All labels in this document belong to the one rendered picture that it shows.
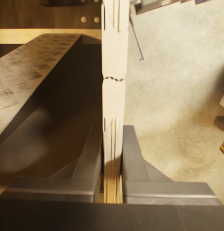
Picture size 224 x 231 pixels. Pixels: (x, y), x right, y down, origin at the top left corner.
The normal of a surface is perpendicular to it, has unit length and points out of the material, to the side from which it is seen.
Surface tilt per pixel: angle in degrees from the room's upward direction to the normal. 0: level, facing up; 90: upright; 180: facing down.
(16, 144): 90
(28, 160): 90
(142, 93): 0
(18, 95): 80
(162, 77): 0
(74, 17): 0
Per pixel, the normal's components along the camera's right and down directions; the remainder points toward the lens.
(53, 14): -0.03, 0.45
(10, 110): 0.01, -0.79
